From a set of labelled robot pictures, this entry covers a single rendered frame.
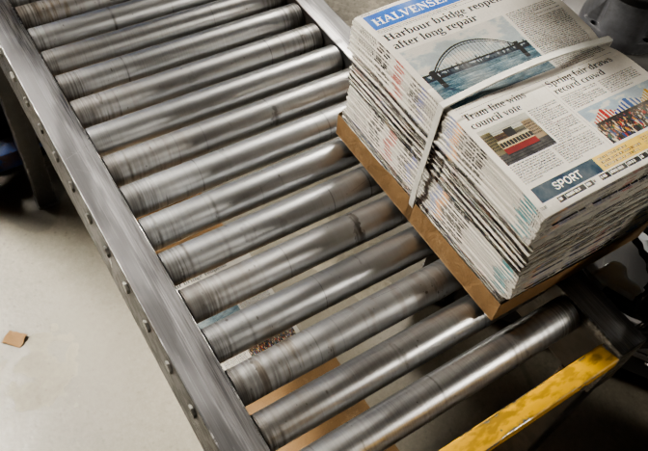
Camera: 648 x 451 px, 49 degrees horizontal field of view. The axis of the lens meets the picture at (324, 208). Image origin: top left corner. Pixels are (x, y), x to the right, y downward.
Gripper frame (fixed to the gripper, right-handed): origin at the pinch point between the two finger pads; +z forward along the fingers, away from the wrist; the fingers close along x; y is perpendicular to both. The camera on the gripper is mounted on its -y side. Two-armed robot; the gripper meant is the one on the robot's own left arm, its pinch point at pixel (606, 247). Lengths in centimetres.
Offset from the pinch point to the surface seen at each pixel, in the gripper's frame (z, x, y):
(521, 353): -6.7, 23.5, 1.0
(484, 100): 15.5, 19.6, 24.8
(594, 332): -9.4, 12.5, 0.6
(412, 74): 23.2, 24.7, 24.7
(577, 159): 3.1, 16.3, 24.9
